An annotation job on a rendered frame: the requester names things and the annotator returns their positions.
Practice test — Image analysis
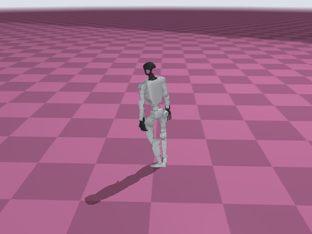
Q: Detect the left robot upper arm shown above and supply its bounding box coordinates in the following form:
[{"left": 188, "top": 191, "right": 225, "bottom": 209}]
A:
[{"left": 138, "top": 82, "right": 147, "bottom": 105}]

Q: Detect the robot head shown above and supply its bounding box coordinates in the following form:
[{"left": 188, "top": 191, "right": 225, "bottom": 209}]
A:
[{"left": 143, "top": 62, "right": 157, "bottom": 81}]

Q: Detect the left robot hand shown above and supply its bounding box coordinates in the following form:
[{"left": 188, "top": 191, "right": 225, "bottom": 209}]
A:
[{"left": 139, "top": 117, "right": 148, "bottom": 131}]

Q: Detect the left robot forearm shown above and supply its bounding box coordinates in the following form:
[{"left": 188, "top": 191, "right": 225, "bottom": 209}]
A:
[{"left": 138, "top": 101, "right": 145, "bottom": 121}]

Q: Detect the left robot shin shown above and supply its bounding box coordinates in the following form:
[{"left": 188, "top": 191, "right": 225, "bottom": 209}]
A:
[{"left": 151, "top": 141, "right": 162, "bottom": 165}]

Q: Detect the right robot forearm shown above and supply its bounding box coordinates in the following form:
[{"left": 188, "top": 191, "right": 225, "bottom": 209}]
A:
[{"left": 164, "top": 94, "right": 170, "bottom": 109}]

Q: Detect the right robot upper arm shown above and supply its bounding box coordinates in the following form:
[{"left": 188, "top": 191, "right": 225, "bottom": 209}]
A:
[{"left": 160, "top": 77, "right": 168, "bottom": 97}]

